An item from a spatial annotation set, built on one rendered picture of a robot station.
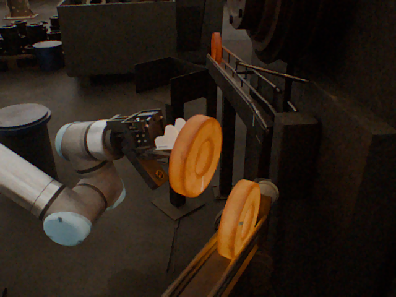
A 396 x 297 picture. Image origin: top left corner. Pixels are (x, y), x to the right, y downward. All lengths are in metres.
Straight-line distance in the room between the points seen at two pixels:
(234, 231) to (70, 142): 0.42
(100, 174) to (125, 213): 1.03
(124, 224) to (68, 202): 1.04
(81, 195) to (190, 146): 0.31
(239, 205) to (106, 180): 0.36
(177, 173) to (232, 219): 0.13
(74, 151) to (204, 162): 0.30
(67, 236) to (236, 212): 0.36
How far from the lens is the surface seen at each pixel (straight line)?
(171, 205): 1.92
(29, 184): 0.84
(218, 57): 2.16
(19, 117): 2.05
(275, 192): 0.89
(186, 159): 0.64
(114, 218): 1.90
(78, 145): 0.86
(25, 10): 8.00
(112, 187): 0.91
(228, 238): 0.69
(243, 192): 0.70
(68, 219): 0.80
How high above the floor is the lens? 1.19
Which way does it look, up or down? 29 degrees down
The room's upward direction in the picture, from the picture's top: straight up
